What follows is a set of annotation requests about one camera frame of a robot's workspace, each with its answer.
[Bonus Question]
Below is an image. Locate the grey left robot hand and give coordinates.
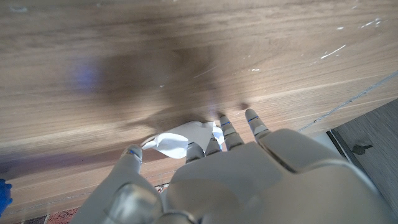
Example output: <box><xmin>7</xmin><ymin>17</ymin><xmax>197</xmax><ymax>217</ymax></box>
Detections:
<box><xmin>70</xmin><ymin>108</ymin><xmax>398</xmax><ymax>224</ymax></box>

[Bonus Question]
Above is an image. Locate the white receipt paper strip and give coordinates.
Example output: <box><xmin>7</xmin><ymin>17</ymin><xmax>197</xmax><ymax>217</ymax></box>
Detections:
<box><xmin>141</xmin><ymin>120</ymin><xmax>225</xmax><ymax>159</ymax></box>

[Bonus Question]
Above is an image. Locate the blue spiky ball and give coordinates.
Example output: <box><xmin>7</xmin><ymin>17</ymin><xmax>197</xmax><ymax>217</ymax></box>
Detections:
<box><xmin>0</xmin><ymin>178</ymin><xmax>13</xmax><ymax>215</ymax></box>

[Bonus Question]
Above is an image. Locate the white upright panel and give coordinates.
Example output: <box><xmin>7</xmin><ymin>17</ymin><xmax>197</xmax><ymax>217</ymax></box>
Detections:
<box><xmin>310</xmin><ymin>131</ymin><xmax>341</xmax><ymax>153</ymax></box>

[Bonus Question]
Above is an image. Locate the grey tape outline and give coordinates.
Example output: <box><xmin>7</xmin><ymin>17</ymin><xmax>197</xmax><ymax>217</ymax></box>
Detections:
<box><xmin>297</xmin><ymin>70</ymin><xmax>398</xmax><ymax>133</ymax></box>

